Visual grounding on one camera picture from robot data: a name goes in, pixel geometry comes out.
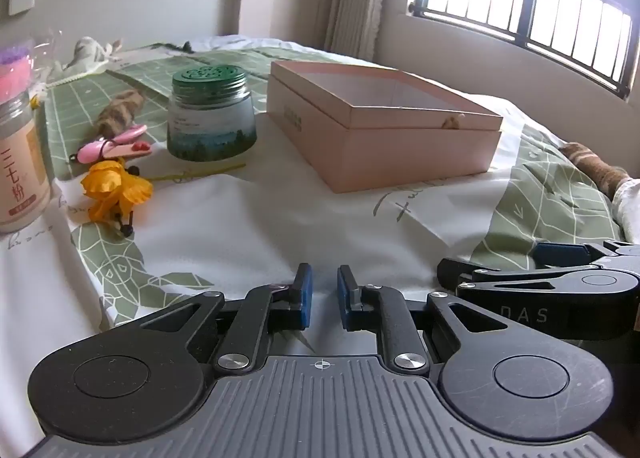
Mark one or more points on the pink cardboard box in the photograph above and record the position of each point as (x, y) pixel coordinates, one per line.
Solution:
(400, 150)

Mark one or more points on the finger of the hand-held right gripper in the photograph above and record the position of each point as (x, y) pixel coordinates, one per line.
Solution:
(465, 272)
(560, 254)

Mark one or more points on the green lid glass jar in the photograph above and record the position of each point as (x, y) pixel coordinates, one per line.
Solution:
(210, 123)

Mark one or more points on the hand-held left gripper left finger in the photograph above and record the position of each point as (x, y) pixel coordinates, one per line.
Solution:
(304, 299)

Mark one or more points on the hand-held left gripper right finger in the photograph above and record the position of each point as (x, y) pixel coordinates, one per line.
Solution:
(345, 299)

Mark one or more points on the white printed cloth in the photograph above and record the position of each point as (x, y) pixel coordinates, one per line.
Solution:
(87, 55)

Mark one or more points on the pink hair clip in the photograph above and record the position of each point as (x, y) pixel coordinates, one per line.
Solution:
(120, 148)

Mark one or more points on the white labelled bottle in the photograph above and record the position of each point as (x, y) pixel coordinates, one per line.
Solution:
(20, 173)

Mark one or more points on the orange artificial flower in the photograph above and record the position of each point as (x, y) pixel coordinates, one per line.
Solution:
(112, 185)

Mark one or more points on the pale bed sheet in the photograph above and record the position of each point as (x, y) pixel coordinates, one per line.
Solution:
(250, 42)

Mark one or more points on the clear plastic bag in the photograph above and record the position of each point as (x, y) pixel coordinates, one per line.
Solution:
(17, 75)

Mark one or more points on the brown striped sock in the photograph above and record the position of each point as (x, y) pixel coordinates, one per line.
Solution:
(595, 168)

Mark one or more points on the leaf printed white sheet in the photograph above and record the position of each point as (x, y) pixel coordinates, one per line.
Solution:
(225, 218)

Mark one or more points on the barred window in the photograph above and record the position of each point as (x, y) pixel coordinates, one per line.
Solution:
(565, 13)

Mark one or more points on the brown plush toy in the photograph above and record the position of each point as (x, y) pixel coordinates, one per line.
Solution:
(120, 110)

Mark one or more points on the white fabric piece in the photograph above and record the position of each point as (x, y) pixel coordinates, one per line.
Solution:
(627, 203)

